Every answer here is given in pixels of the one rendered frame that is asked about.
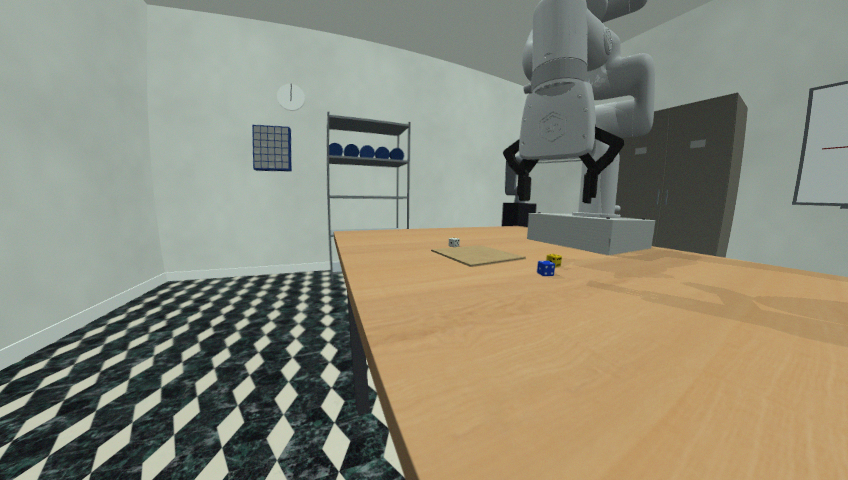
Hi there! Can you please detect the yellow die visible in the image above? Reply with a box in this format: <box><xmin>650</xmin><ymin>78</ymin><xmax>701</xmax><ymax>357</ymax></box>
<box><xmin>546</xmin><ymin>254</ymin><xmax>562</xmax><ymax>268</ymax></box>

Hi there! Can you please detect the tan square mat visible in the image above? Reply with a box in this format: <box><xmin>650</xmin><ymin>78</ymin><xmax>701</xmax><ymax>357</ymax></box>
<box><xmin>431</xmin><ymin>245</ymin><xmax>526</xmax><ymax>267</ymax></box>

